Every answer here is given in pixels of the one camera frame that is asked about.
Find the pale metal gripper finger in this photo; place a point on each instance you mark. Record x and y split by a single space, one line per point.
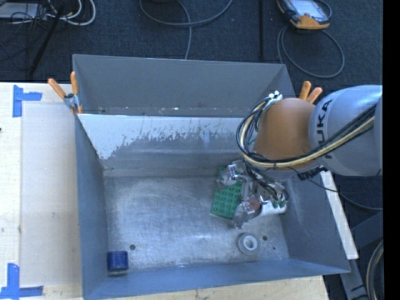
247 212
230 171

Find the green studded flat plate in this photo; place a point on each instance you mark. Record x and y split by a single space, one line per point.
226 200

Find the grey tape roll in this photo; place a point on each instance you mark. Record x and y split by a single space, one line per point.
243 245

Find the grey metal bin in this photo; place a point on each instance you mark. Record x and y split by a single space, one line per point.
175 211

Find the blue cylinder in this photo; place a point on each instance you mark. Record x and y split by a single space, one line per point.
117 261

